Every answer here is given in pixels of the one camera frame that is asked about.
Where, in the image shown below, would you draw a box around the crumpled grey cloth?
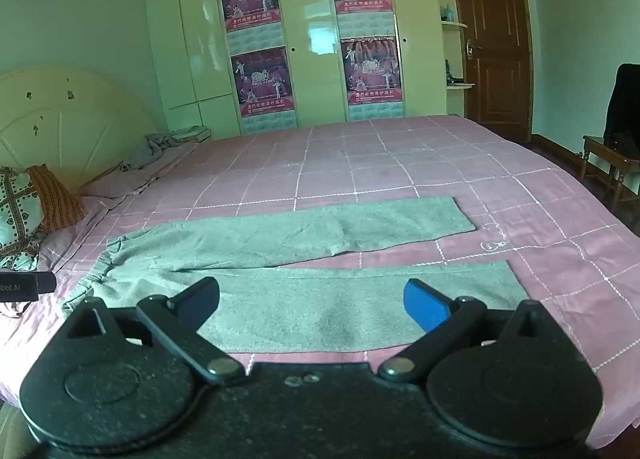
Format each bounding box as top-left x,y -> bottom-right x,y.
120,133 -> 198,172

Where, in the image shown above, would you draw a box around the stack of books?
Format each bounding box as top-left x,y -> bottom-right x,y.
167,125 -> 211,144

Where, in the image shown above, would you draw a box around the white patterned pillow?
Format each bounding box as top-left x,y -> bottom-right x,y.
0,166 -> 48,272

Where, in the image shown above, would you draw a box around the brown wooden door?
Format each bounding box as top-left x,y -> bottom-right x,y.
445,0 -> 533,142

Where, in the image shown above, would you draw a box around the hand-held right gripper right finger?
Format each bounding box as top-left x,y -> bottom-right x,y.
377,278 -> 568,384

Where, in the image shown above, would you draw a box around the orange striped pillow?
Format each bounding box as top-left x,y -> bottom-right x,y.
26,164 -> 88,235

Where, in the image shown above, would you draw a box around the grey pants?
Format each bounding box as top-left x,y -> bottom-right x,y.
61,196 -> 523,354

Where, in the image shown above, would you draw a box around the bed with pink checked sheet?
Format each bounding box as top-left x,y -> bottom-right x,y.
0,114 -> 640,450

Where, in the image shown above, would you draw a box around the wooden chair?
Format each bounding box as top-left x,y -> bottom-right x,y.
580,135 -> 640,212

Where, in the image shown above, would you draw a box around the black garment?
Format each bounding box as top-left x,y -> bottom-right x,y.
602,63 -> 640,160

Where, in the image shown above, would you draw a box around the cream headboard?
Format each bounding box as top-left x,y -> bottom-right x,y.
0,64 -> 171,192

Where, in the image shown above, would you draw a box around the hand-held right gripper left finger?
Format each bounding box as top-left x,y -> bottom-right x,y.
60,276 -> 247,385

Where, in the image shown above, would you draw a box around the cream glossy wardrobe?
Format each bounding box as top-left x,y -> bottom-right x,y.
141,0 -> 463,137

